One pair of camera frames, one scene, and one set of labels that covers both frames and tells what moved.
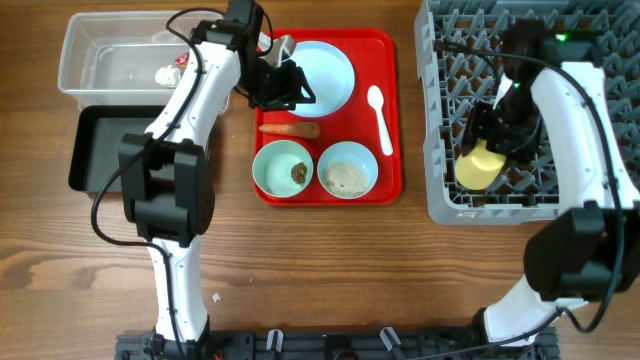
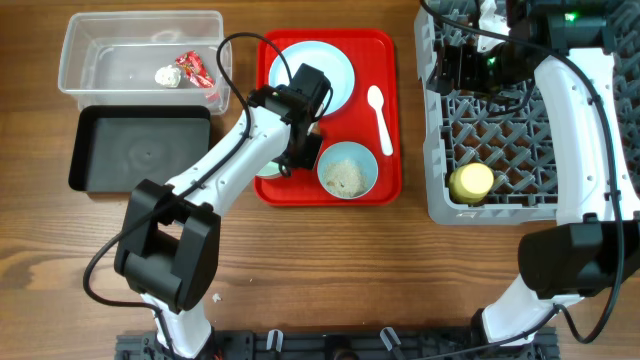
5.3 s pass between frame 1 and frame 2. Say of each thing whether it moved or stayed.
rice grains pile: stayed
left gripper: moved
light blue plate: stayed
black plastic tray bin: stayed
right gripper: moved
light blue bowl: stayed
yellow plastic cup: moved
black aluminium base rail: stayed
